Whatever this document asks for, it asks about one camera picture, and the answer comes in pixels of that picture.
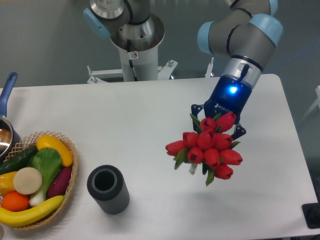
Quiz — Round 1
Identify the green cucumber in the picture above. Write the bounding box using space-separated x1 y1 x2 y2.
0 145 38 175

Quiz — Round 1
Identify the beige round disc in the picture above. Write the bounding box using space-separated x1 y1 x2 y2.
13 167 42 195

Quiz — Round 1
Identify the yellow banana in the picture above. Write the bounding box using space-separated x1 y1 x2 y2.
0 195 65 227

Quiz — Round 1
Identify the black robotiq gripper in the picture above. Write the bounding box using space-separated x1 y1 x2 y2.
191 75 252 140

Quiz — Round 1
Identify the blue handled saucepan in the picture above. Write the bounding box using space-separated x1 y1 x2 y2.
0 72 21 164

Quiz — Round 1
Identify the red tulip bouquet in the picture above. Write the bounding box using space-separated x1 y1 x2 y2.
165 112 243 186

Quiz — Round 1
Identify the black device at edge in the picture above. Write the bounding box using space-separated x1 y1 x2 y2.
301 202 320 229

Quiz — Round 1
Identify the purple sweet potato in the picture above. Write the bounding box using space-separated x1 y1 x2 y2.
47 167 72 199

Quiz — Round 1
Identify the dark grey ribbed vase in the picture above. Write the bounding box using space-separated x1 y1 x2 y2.
86 165 130 215

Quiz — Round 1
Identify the orange fruit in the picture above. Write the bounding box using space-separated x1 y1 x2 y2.
1 191 29 212

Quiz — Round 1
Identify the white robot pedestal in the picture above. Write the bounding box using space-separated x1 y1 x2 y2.
83 8 178 82

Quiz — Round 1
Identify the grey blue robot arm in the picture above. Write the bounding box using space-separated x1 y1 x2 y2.
83 0 283 139

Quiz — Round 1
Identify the woven wicker basket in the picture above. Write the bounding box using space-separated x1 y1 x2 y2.
0 131 79 230

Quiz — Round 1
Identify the white furniture piece right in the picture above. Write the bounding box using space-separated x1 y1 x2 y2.
299 85 320 124

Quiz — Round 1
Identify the green bok choy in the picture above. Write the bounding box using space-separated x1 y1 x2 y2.
28 147 62 207

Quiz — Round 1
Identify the yellow bell pepper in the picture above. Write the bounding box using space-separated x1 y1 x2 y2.
0 171 17 196

